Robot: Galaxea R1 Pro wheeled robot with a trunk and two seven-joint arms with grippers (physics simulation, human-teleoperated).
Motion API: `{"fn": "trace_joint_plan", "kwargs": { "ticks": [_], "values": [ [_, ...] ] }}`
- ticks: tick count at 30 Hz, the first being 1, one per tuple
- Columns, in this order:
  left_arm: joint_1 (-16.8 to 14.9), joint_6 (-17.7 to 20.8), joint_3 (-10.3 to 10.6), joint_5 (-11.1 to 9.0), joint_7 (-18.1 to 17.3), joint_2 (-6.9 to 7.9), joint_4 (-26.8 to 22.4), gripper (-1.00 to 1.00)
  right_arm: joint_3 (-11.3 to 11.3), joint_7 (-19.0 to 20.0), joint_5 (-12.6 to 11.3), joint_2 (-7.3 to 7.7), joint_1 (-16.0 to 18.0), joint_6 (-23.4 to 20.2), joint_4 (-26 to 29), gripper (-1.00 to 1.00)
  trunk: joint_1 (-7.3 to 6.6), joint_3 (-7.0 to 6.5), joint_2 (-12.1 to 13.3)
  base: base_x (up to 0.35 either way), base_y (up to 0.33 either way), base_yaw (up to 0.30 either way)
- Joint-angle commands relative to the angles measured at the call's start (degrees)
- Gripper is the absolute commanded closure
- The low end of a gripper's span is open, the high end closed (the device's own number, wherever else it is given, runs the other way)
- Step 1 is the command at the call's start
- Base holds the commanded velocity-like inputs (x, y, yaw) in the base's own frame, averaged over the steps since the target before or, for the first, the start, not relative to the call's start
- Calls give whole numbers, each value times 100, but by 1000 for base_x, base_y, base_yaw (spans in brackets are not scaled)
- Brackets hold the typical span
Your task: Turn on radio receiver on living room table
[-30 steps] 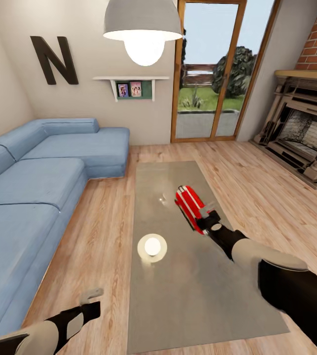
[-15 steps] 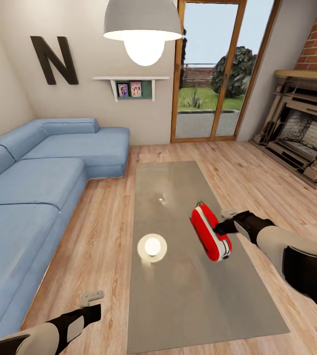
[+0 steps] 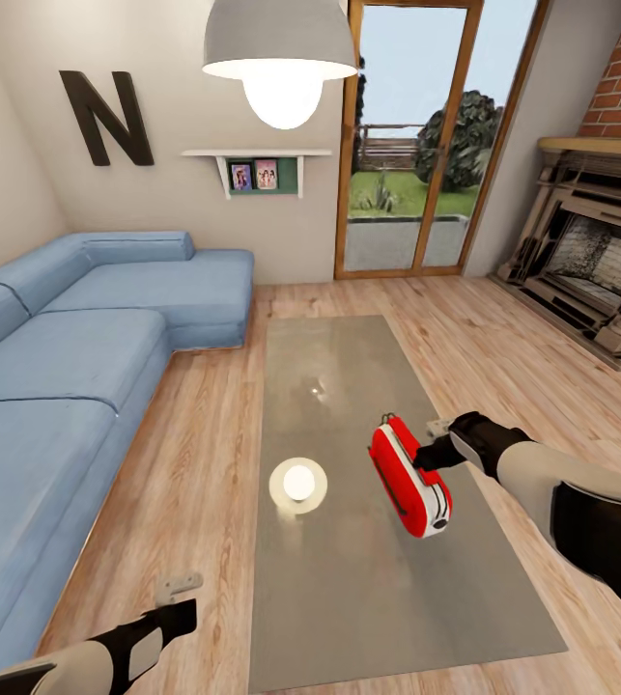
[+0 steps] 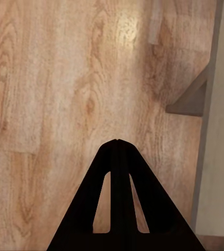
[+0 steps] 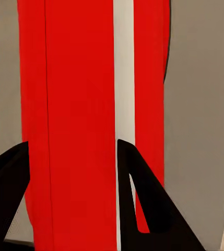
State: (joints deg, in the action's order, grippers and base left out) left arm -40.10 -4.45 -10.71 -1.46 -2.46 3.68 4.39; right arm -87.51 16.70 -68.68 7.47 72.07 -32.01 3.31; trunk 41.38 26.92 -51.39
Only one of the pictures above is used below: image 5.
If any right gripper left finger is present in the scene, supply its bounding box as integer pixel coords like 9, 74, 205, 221
0, 141, 30, 248

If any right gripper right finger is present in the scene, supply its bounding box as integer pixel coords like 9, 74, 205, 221
117, 139, 206, 251

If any radio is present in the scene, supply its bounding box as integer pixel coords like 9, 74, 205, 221
17, 0, 171, 251

